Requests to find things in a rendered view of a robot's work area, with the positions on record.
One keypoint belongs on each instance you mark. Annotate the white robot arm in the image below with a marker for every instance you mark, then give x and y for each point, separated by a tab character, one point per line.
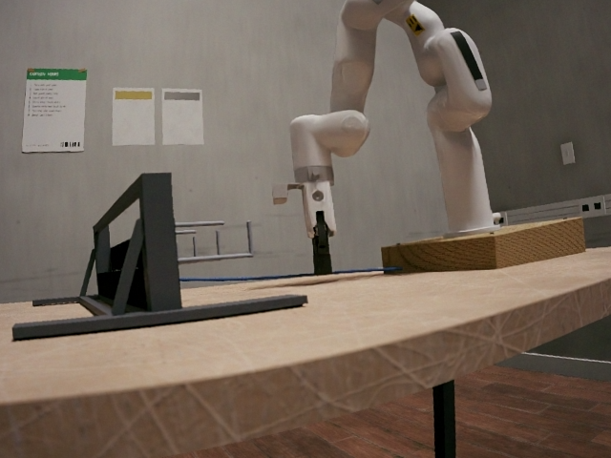
450	113

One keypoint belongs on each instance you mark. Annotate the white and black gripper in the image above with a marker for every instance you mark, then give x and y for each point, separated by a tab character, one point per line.
319	221

